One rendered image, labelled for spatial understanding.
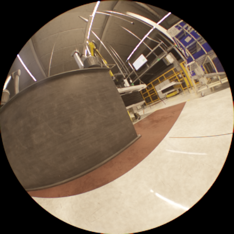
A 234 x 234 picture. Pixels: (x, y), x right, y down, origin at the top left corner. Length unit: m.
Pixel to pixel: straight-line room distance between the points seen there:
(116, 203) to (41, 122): 0.68
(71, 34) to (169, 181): 10.57
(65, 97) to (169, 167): 0.82
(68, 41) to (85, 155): 10.49
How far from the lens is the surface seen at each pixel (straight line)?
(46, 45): 10.71
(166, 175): 0.38
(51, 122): 0.63
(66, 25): 10.10
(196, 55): 2.09
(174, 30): 2.24
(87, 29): 3.11
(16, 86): 2.09
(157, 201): 0.33
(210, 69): 4.40
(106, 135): 0.62
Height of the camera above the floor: 0.32
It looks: 1 degrees down
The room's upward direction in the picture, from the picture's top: 24 degrees counter-clockwise
